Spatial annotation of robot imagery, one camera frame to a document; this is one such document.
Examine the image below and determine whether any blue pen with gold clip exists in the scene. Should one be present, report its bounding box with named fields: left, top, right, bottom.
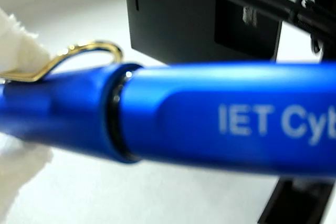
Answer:
left=0, top=39, right=336, bottom=179

